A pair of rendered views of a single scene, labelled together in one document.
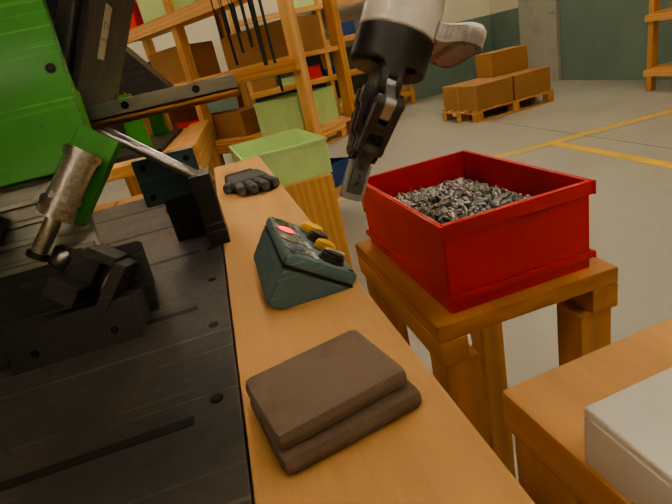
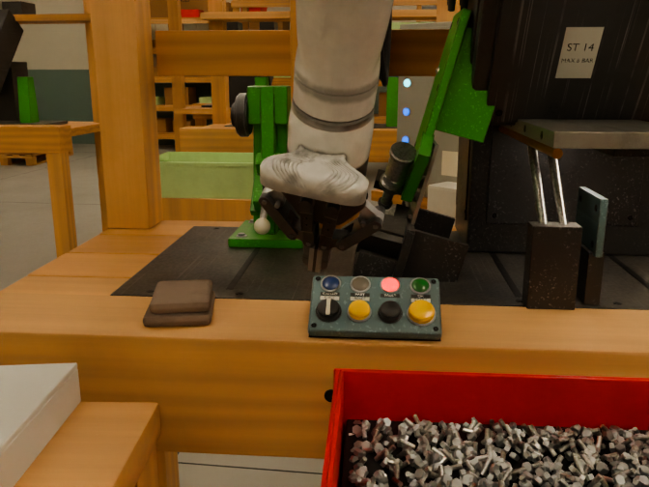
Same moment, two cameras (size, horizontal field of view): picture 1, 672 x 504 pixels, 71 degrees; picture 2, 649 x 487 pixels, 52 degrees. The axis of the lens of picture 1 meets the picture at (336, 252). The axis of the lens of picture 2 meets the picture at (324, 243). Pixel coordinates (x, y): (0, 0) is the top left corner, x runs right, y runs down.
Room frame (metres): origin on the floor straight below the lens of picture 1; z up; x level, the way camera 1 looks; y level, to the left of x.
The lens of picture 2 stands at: (0.64, -0.69, 1.19)
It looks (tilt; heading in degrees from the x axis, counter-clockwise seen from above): 14 degrees down; 105
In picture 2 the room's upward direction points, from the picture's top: straight up
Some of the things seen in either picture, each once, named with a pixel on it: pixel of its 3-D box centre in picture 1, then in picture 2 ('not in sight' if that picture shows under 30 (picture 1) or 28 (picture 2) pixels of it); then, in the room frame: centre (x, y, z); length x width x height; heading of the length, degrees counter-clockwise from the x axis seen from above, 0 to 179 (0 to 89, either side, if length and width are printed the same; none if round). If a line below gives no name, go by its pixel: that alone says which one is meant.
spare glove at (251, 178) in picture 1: (245, 182); not in sight; (1.04, 0.16, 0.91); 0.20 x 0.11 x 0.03; 20
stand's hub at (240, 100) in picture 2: not in sight; (240, 115); (0.20, 0.42, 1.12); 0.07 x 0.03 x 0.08; 100
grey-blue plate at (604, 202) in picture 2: (176, 196); (587, 244); (0.76, 0.23, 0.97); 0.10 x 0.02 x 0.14; 100
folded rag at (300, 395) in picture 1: (329, 390); (181, 301); (0.27, 0.03, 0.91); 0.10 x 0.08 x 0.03; 111
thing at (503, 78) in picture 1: (494, 82); not in sight; (6.51, -2.57, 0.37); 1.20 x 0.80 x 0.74; 105
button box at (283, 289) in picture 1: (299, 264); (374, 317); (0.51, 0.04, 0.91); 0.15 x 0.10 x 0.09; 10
